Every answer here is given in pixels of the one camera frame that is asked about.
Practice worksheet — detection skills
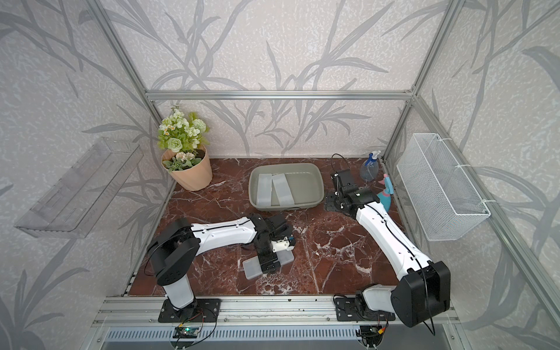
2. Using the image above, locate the translucent white pencil case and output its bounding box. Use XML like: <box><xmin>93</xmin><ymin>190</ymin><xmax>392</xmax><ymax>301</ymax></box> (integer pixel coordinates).
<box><xmin>256</xmin><ymin>174</ymin><xmax>273</xmax><ymax>208</ymax></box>

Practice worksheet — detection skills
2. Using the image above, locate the grey-green plastic storage box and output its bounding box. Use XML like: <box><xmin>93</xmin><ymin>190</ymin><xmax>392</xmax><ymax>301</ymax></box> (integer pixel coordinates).
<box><xmin>248</xmin><ymin>163</ymin><xmax>325</xmax><ymax>211</ymax></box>

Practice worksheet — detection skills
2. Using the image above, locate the translucent pencil case front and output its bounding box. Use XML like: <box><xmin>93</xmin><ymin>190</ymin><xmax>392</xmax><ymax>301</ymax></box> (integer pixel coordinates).
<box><xmin>243</xmin><ymin>250</ymin><xmax>295</xmax><ymax>280</ymax></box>

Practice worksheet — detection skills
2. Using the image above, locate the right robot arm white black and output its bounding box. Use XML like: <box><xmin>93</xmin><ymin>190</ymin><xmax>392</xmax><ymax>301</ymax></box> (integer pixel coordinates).
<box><xmin>325</xmin><ymin>169</ymin><xmax>451</xmax><ymax>328</ymax></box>

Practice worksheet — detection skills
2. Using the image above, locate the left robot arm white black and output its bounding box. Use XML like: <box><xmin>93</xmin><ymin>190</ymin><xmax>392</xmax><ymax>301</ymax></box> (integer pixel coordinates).
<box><xmin>147</xmin><ymin>214</ymin><xmax>296</xmax><ymax>312</ymax></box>

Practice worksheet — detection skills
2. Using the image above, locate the clear blue spray bottle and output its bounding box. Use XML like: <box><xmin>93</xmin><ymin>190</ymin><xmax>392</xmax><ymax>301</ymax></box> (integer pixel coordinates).
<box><xmin>360</xmin><ymin>151</ymin><xmax>380</xmax><ymax>182</ymax></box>

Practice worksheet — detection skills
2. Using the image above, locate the teal pink spray bottle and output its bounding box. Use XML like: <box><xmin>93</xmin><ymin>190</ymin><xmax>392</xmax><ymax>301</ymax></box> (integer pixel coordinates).
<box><xmin>378</xmin><ymin>174</ymin><xmax>394</xmax><ymax>212</ymax></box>

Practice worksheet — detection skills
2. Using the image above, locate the terracotta pot with flowers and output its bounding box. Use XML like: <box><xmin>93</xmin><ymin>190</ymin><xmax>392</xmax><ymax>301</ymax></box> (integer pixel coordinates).
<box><xmin>157</xmin><ymin>105</ymin><xmax>213</xmax><ymax>192</ymax></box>

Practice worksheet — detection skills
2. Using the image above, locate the left green circuit board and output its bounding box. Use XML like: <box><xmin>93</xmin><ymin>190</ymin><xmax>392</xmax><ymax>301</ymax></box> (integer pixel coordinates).
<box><xmin>172</xmin><ymin>326</ymin><xmax>201</xmax><ymax>340</ymax></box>

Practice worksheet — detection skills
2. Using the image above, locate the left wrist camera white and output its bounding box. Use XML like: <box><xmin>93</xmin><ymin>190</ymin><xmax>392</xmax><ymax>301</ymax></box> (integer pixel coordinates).
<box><xmin>271</xmin><ymin>236</ymin><xmax>296</xmax><ymax>253</ymax></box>

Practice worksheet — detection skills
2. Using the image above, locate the white wire mesh basket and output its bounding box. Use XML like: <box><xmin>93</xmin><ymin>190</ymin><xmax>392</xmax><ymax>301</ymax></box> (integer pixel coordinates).
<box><xmin>397</xmin><ymin>133</ymin><xmax>491</xmax><ymax>242</ymax></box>

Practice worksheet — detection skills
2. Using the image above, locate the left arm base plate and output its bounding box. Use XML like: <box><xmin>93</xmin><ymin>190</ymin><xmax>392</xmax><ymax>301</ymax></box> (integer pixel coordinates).
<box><xmin>158</xmin><ymin>298</ymin><xmax>221</xmax><ymax>323</ymax></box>

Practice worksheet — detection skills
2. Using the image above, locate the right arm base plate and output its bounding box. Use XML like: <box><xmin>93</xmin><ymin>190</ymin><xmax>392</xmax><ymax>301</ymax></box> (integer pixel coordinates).
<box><xmin>332</xmin><ymin>295</ymin><xmax>396</xmax><ymax>322</ymax></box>

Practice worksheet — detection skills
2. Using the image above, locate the right circuit board with wires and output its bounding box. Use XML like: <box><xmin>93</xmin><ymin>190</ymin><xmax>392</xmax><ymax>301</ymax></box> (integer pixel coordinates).
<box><xmin>356</xmin><ymin>325</ymin><xmax>387</xmax><ymax>348</ymax></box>

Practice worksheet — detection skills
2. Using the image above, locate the aluminium front rail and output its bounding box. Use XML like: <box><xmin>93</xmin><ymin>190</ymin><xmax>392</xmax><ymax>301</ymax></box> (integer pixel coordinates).
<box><xmin>91</xmin><ymin>294</ymin><xmax>460</xmax><ymax>328</ymax></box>

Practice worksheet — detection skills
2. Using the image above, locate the clear plastic wall shelf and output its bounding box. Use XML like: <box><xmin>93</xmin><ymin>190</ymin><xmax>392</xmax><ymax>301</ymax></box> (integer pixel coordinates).
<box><xmin>15</xmin><ymin>137</ymin><xmax>144</xmax><ymax>239</ymax></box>

